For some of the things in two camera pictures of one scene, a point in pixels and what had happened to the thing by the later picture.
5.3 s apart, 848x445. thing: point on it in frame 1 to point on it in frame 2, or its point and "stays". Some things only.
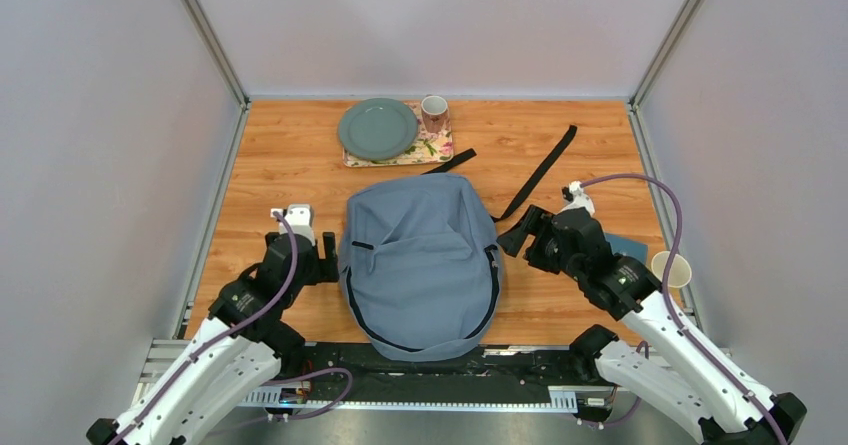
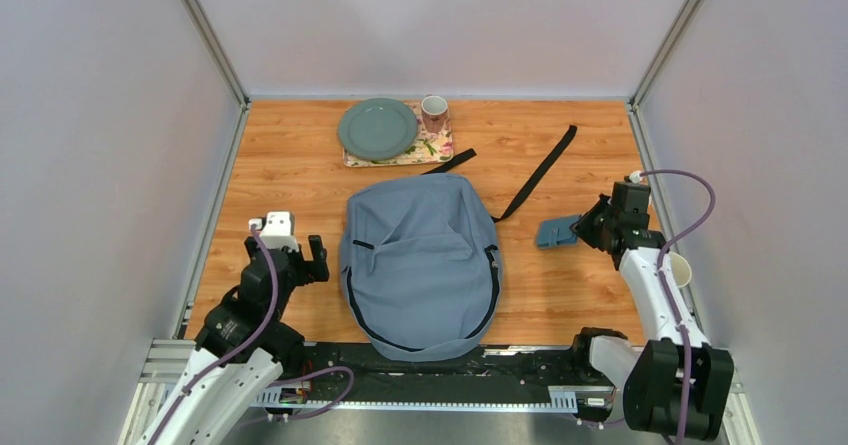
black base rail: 498,378 stays
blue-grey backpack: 419,259 stays
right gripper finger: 535,223 to 591,224
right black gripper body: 544,254 to 610,220
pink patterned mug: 433,109 stays
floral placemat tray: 429,147 stays
